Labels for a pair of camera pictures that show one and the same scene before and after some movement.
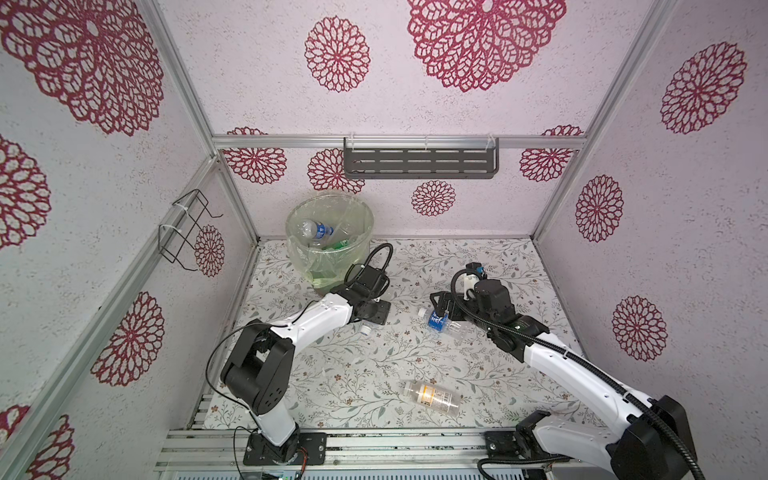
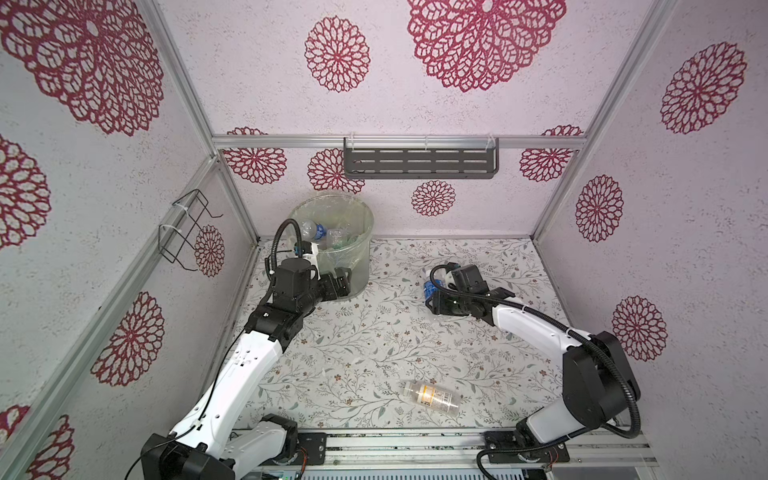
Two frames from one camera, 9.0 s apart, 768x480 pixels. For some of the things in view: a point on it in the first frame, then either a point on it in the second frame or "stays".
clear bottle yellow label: x=445 y=400 stays
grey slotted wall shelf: x=421 y=157 stays
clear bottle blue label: x=309 y=230 stays
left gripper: x=383 y=314 → x=333 y=292
